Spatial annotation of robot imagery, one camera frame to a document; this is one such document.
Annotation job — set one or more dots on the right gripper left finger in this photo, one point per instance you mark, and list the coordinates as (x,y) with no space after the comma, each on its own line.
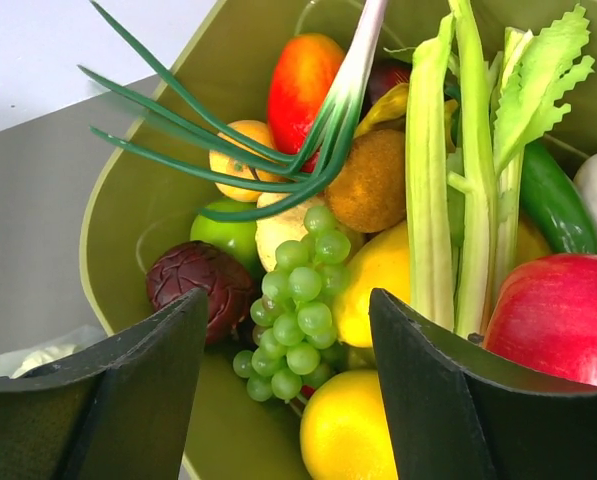
(119,409)

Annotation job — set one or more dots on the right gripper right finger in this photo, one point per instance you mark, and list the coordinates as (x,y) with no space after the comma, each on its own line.
(457,411)

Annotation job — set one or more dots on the clear zip top bag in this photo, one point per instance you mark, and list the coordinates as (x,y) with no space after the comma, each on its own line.
(16,363)

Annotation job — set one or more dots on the yellow fake lemon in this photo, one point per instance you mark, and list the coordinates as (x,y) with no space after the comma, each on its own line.
(344,432)
(383,262)

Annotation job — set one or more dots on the red fake apple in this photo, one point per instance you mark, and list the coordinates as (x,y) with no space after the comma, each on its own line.
(545,317)

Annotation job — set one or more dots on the dark purple fake passionfruit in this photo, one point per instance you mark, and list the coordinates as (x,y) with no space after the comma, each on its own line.
(196,264)

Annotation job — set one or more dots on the green fake grape bunch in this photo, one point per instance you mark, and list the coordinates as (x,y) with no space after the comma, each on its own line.
(297,337)

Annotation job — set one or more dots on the green fake cucumber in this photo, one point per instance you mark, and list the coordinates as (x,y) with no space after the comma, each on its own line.
(548,196)

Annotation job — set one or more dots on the beige fake potato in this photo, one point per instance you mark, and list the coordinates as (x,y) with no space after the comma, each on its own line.
(288,225)

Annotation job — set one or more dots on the brown fake kiwi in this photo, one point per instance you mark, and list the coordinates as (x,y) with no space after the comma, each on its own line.
(368,195)

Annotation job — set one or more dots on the fake celery stalk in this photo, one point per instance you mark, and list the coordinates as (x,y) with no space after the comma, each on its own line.
(467,125)

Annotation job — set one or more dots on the red orange fake mango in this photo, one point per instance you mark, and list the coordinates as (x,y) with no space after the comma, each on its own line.
(302,77)

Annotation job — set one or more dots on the olive green plastic bin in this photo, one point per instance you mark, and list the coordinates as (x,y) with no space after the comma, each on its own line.
(138,209)

